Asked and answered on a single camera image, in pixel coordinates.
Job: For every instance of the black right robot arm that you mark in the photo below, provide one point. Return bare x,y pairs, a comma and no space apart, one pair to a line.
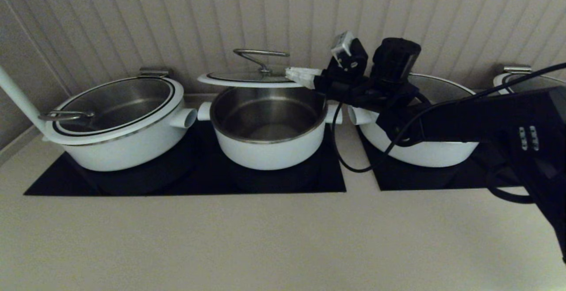
486,118

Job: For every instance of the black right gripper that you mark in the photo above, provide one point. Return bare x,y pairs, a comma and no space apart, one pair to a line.
353,89

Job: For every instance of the white round pole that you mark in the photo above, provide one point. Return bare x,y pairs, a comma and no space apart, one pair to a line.
17,96

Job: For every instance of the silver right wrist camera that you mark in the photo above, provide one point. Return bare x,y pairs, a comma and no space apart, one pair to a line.
342,45

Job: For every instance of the black glass induction cooktop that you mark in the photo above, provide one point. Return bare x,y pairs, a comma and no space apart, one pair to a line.
177,180
420,178

